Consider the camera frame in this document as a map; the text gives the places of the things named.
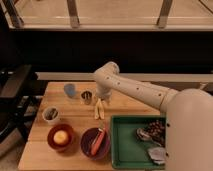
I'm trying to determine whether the yellow banana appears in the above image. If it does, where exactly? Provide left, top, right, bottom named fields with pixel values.
left=94, top=99, right=105, bottom=120

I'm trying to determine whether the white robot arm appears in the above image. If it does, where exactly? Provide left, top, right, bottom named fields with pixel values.
left=93, top=62, right=213, bottom=171

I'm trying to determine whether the metal cup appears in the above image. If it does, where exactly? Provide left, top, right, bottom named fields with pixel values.
left=81, top=91, right=92, bottom=105

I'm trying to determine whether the blue cup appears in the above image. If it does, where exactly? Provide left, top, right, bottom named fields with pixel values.
left=64, top=84, right=76, bottom=98

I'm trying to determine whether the orange carrot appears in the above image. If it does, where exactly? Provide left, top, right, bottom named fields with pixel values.
left=90, top=130, right=106, bottom=156

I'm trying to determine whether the purple bowl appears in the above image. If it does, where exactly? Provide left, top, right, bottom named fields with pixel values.
left=80, top=128, right=110, bottom=160

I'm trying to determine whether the red bowl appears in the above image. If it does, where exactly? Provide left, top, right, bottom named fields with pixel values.
left=47, top=124, right=74, bottom=152

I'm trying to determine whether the green plastic tray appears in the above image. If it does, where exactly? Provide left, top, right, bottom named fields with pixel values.
left=110, top=115, right=166, bottom=170

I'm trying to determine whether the bunch of brown grapes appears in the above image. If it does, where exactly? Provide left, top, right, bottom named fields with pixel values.
left=146, top=120, right=165, bottom=137

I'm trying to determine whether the small white cup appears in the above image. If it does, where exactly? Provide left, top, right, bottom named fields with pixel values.
left=42, top=106, right=60, bottom=125

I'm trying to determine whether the yellow round fruit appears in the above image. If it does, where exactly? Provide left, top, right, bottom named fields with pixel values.
left=53, top=130, right=69, bottom=145

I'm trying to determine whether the grey flat object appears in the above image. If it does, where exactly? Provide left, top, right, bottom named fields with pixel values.
left=148, top=147, right=166, bottom=165

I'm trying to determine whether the black chair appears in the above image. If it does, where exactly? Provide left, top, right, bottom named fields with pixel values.
left=0, top=65, right=37, bottom=143

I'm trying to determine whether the black handled spoon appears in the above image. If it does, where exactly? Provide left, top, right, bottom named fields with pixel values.
left=136, top=128, right=165, bottom=146

